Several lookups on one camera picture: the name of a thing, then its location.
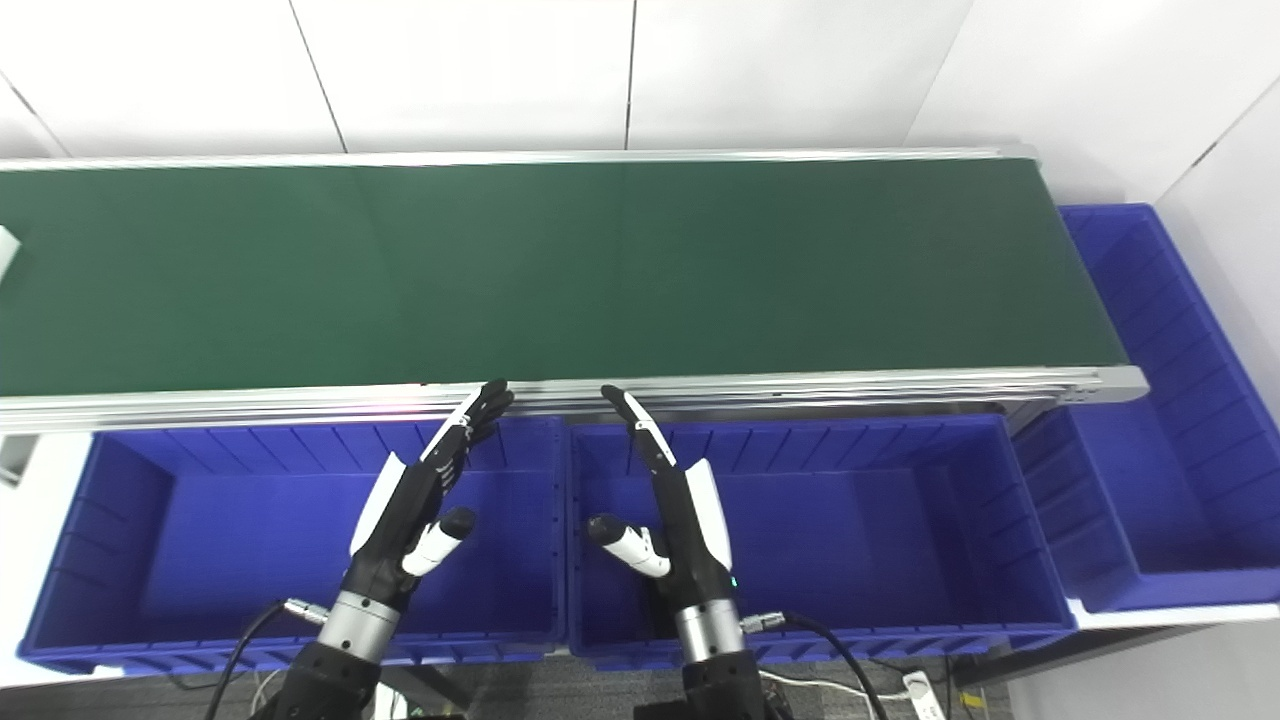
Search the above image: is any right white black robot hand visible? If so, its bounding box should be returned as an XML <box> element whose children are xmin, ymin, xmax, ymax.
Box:
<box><xmin>588</xmin><ymin>385</ymin><xmax>737</xmax><ymax>613</ymax></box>

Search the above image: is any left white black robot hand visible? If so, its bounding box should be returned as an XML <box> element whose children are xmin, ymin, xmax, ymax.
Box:
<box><xmin>340</xmin><ymin>379</ymin><xmax>516</xmax><ymax>613</ymax></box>

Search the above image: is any blue plastic bin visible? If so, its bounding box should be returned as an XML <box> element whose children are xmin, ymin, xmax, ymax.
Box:
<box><xmin>1012</xmin><ymin>203</ymin><xmax>1280</xmax><ymax>614</ymax></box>
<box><xmin>18</xmin><ymin>415</ymin><xmax>570</xmax><ymax>677</ymax></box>
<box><xmin>567</xmin><ymin>412</ymin><xmax>1080</xmax><ymax>672</ymax></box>

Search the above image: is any green conveyor belt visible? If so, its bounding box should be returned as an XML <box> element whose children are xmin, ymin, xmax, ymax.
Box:
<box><xmin>0</xmin><ymin>145</ymin><xmax>1150</xmax><ymax>488</ymax></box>
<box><xmin>0</xmin><ymin>158</ymin><xmax>1132</xmax><ymax>399</ymax></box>

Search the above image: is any white power strip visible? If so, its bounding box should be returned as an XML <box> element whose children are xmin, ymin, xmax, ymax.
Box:
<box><xmin>902</xmin><ymin>671</ymin><xmax>947</xmax><ymax>720</ymax></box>

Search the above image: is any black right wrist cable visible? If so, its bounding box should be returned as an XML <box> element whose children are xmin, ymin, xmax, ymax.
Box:
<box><xmin>740</xmin><ymin>610</ymin><xmax>888</xmax><ymax>720</ymax></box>

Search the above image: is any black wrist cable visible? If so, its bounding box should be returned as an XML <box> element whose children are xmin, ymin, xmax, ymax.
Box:
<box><xmin>205</xmin><ymin>598</ymin><xmax>328</xmax><ymax>720</ymax></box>
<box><xmin>740</xmin><ymin>610</ymin><xmax>888</xmax><ymax>720</ymax></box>

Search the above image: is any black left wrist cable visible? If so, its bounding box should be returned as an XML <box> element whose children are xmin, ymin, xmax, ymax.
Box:
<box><xmin>205</xmin><ymin>598</ymin><xmax>328</xmax><ymax>720</ymax></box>

